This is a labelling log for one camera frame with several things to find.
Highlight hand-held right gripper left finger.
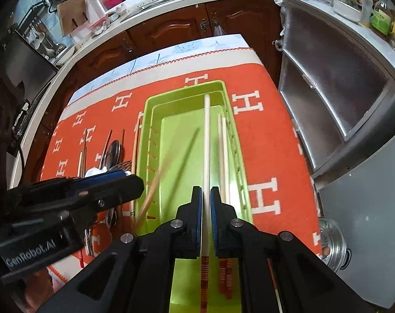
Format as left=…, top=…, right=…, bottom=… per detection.
left=38, top=186, right=204, bottom=313

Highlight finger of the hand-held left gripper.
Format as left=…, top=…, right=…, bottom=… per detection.
left=74, top=174, right=145, bottom=216
left=69, top=170, right=133, bottom=193

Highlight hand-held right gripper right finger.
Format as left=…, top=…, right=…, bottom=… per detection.
left=210, top=186, right=377, bottom=313

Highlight bamboo chopstick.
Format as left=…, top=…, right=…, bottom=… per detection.
left=130, top=122, right=142, bottom=222
left=134, top=158, right=173, bottom=227

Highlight large metal spoon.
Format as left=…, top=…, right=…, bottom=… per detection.
left=98, top=140, right=124, bottom=175

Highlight small metal spoon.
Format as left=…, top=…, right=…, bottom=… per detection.
left=103, top=207, right=118, bottom=227

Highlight white chopstick red striped end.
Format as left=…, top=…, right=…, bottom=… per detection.
left=221, top=117, right=234, bottom=300
left=217, top=114, right=228, bottom=296

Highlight cutlery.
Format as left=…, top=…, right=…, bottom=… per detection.
left=199, top=94, right=213, bottom=313

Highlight green plastic utensil tray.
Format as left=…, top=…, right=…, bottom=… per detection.
left=132, top=80, right=253, bottom=313

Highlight orange patterned blanket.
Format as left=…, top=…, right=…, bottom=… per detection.
left=41, top=47, right=323, bottom=284

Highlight steel pot lid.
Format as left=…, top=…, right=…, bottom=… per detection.
left=317, top=217, right=351, bottom=273

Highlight black kitchen appliance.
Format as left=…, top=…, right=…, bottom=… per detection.
left=0, top=33, right=60, bottom=92

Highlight white appliance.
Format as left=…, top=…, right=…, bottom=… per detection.
left=311, top=130, right=395, bottom=309

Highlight black dish rack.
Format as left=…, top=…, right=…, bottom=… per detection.
left=15, top=0, right=71, bottom=66

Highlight light blue tablecloth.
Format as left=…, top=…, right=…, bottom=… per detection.
left=67, top=33, right=263, bottom=105

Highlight wooden cutting board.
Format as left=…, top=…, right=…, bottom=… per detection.
left=57, top=0, right=89, bottom=37

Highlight white cutting board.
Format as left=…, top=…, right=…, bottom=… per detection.
left=84, top=0, right=108, bottom=27

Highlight steel cabinet frosted doors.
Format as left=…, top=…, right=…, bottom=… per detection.
left=277, top=0, right=395, bottom=180

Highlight glass jar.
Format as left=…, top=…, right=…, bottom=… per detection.
left=333, top=0, right=364, bottom=23

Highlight green label bottle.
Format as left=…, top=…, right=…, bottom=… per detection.
left=369, top=2, right=392, bottom=36

